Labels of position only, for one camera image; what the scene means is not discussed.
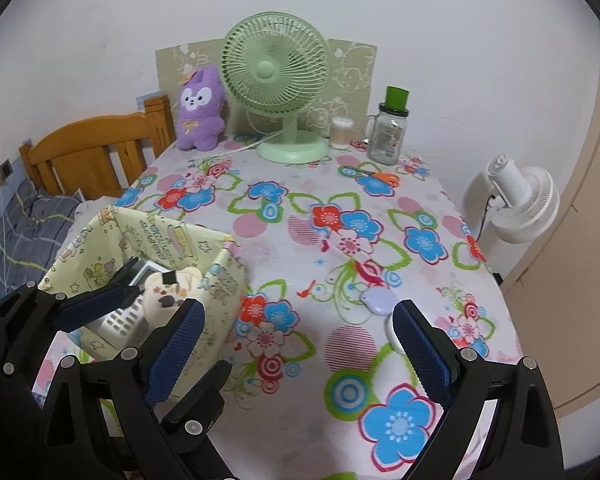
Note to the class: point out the plaid grey blanket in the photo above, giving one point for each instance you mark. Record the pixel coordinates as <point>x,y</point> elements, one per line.
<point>30,230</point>

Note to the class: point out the cotton swab container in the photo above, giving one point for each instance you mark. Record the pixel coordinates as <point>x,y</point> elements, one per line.
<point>341,134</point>

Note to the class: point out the floral tablecloth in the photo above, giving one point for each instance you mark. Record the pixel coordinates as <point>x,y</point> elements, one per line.
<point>330,260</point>

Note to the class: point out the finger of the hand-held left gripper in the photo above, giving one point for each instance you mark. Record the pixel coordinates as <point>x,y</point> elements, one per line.
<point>90,306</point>
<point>205,385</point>

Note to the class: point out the white fan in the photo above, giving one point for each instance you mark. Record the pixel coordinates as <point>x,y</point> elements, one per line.
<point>525,205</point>

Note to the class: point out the lilac oval case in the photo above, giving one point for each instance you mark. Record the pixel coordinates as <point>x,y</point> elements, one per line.
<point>379,301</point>

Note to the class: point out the white remote control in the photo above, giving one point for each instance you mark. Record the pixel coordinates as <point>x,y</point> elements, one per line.
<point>122,322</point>

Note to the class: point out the orange scissors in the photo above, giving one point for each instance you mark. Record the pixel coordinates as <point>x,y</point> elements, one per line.
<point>382,177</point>

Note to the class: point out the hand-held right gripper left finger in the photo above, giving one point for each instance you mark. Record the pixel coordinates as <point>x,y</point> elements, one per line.
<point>175,350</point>

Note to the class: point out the glass jar with green lid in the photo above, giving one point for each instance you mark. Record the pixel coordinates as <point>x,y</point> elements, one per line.
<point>389,135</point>

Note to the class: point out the yellow printed fabric box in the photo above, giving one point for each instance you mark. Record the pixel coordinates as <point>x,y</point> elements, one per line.
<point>220,290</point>

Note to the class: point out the purple plush rabbit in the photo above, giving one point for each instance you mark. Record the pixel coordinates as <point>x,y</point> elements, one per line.
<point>200,115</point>

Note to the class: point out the green desk fan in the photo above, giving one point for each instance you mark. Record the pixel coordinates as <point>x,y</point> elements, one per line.
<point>275,70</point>

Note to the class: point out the round beige cartoon case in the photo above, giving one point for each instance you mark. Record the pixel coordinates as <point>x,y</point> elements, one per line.
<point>172,294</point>

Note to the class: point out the wooden bed headboard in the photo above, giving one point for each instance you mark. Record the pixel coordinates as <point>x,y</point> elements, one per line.
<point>105,140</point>

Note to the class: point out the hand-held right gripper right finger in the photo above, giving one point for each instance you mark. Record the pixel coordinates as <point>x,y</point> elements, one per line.
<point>420,350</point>

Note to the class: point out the wall power socket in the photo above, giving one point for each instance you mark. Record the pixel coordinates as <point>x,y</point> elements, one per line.
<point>4,169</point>

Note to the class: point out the beige wardrobe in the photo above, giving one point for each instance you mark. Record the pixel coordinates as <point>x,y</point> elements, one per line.
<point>580,260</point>

